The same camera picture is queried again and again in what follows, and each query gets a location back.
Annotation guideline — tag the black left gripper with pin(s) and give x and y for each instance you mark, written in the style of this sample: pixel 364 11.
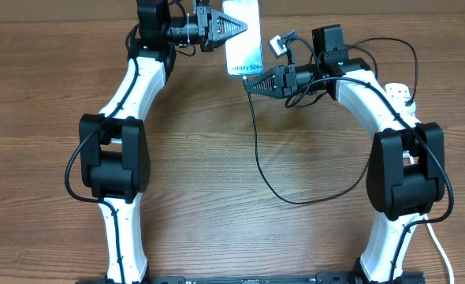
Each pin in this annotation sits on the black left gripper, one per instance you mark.
pixel 216 36

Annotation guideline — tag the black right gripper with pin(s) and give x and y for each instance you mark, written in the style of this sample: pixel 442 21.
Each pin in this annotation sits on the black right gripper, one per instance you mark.
pixel 281 76

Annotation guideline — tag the black Galaxy smartphone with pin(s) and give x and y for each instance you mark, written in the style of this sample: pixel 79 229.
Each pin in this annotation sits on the black Galaxy smartphone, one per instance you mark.
pixel 243 52

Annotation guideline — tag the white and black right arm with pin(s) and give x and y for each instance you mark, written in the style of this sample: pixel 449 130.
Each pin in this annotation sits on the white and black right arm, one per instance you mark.
pixel 405 173

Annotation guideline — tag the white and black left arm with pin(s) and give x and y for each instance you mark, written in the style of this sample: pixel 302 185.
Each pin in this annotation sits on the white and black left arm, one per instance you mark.
pixel 113 151

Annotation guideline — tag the white USB charger plug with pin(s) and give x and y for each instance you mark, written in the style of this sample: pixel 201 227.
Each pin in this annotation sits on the white USB charger plug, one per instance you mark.
pixel 409 108

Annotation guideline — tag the white power strip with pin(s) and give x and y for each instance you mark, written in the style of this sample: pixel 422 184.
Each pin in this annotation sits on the white power strip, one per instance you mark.
pixel 397 93

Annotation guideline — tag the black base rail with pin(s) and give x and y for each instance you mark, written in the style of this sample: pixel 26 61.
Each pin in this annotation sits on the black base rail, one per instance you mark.
pixel 252 279

